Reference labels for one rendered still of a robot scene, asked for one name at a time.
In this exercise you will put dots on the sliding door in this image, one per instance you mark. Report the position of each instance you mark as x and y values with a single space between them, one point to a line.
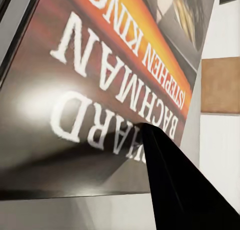
220 85

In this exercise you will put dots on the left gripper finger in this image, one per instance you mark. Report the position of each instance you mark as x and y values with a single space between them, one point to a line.
182 197

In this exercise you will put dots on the bed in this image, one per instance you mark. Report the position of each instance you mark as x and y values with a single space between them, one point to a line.
110 212

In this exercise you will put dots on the hardback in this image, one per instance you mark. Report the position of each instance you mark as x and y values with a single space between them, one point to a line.
78 81

